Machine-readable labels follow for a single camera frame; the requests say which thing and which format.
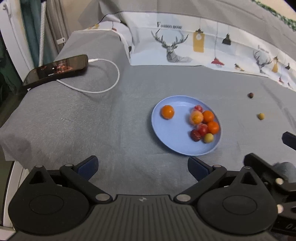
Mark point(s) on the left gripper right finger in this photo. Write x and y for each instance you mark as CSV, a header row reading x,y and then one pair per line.
x,y
208,178

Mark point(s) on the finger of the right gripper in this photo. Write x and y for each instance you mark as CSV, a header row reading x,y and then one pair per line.
x,y
289,139
264,170

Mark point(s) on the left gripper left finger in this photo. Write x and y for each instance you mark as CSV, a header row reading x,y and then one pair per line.
x,y
77,177

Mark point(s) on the small yellow-green fruit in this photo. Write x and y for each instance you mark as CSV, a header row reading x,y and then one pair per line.
x,y
261,116

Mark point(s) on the yellow fruit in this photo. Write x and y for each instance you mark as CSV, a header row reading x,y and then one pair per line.
x,y
208,138

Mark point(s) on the red apple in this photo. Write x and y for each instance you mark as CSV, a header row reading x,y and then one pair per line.
x,y
202,129

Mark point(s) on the orange fruit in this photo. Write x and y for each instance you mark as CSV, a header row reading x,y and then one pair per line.
x,y
196,117

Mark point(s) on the dark red jujube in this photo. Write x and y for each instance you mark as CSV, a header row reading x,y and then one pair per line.
x,y
195,135
250,95

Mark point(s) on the orange tangerine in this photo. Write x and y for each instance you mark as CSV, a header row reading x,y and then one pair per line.
x,y
208,116
167,112
213,127

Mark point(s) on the grey trouser knee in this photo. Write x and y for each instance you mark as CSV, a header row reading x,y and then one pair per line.
x,y
287,169

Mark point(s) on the dark red jujube on plate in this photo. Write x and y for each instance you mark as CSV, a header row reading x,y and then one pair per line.
x,y
195,135

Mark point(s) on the light blue plate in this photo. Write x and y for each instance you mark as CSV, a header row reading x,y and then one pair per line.
x,y
175,133

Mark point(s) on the orange tangerine on plate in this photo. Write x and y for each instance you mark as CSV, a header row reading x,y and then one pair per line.
x,y
208,116

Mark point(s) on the small red wrapped fruit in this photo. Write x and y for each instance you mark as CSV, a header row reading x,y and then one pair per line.
x,y
198,108

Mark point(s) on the grey sofa cover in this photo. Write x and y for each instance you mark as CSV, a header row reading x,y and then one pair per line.
x,y
107,111

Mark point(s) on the black smartphone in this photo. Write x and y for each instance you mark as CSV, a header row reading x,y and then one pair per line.
x,y
60,69

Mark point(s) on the green checkered cloth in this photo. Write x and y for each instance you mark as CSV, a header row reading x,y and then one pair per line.
x,y
289,22

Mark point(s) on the grey curtain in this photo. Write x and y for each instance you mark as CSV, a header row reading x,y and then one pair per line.
x,y
54,31

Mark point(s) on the white deer print cloth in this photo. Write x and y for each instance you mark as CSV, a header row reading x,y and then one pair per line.
x,y
169,39

